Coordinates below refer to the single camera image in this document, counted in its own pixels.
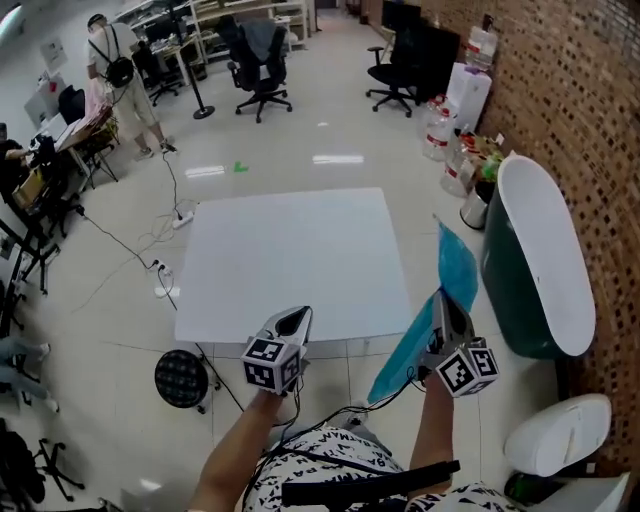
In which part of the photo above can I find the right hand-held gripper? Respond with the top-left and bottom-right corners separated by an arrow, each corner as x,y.
417,290 -> 502,399

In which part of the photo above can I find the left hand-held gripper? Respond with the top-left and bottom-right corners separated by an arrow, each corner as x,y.
240,305 -> 314,398

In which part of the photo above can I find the person's left forearm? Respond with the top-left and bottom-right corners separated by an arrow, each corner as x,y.
185,387 -> 288,512

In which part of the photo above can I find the person's right forearm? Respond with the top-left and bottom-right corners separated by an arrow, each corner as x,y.
407,372 -> 455,501

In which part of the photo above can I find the round black patterned stool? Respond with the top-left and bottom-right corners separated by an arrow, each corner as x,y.
153,349 -> 222,415

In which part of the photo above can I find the white square table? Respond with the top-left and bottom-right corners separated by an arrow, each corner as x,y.
173,187 -> 422,346

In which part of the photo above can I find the green and white bathtub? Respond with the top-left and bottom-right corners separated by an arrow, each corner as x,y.
479,154 -> 597,360

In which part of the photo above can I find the white toilet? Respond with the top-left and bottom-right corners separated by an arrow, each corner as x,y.
502,393 -> 614,479

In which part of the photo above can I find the person's black and white shirt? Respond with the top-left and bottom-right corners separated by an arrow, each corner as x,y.
247,424 -> 521,512

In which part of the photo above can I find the silver trash can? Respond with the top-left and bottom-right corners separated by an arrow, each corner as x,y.
459,179 -> 497,231

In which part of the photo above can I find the clear water jug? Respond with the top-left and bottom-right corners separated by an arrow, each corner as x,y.
465,14 -> 500,76
422,94 -> 459,162
439,137 -> 479,197

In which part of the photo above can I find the black office chair base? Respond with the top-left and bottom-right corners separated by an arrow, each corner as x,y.
29,437 -> 86,504

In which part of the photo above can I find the white water dispenser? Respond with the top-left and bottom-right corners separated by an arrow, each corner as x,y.
443,62 -> 494,134

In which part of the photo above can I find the black office chair with jacket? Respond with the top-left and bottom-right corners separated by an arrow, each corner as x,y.
215,14 -> 294,125

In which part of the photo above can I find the cluttered work desk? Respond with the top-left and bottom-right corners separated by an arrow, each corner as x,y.
12,79 -> 121,211

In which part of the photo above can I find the white shelving unit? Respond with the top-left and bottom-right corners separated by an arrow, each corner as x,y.
112,0 -> 314,66

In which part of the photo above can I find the black strap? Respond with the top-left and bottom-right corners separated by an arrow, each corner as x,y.
280,459 -> 461,509

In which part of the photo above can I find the black cable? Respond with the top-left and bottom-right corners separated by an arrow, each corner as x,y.
79,149 -> 181,311

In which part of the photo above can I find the black stanchion post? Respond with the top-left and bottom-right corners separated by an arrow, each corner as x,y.
167,0 -> 216,121

